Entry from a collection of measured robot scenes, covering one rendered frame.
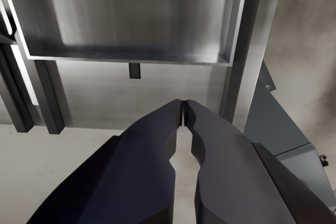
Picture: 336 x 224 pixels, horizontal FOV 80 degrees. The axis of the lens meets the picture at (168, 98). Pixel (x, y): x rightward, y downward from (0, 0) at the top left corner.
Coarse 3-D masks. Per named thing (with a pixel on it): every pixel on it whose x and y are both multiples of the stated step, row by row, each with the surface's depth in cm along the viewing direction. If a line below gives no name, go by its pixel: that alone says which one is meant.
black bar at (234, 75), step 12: (252, 0) 23; (252, 12) 23; (240, 24) 24; (252, 24) 24; (240, 36) 25; (240, 48) 25; (240, 60) 26; (228, 72) 28; (240, 72) 27; (228, 84) 28; (240, 84) 28; (228, 96) 29; (228, 108) 30; (228, 120) 31
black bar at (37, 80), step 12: (12, 24) 25; (24, 60) 28; (36, 60) 28; (36, 72) 29; (36, 84) 30; (48, 84) 31; (36, 96) 31; (48, 96) 31; (48, 108) 32; (48, 120) 33; (60, 120) 35; (48, 132) 34
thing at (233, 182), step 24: (192, 120) 11; (216, 120) 10; (192, 144) 10; (216, 144) 8; (240, 144) 8; (216, 168) 7; (240, 168) 7; (264, 168) 7; (216, 192) 7; (240, 192) 7; (264, 192) 7; (216, 216) 6; (240, 216) 6; (264, 216) 6; (288, 216) 6
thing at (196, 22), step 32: (32, 0) 26; (64, 0) 25; (96, 0) 25; (128, 0) 25; (160, 0) 25; (192, 0) 25; (224, 0) 24; (32, 32) 26; (64, 32) 27; (96, 32) 27; (128, 32) 27; (160, 32) 27; (192, 32) 26; (224, 32) 26; (192, 64) 25; (224, 64) 25
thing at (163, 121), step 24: (144, 120) 10; (168, 120) 10; (120, 144) 8; (144, 144) 8; (168, 144) 9; (120, 168) 7; (144, 168) 7; (168, 168) 7; (96, 192) 6; (120, 192) 6; (144, 192) 6; (168, 192) 7; (96, 216) 6; (120, 216) 6; (144, 216) 6; (168, 216) 6
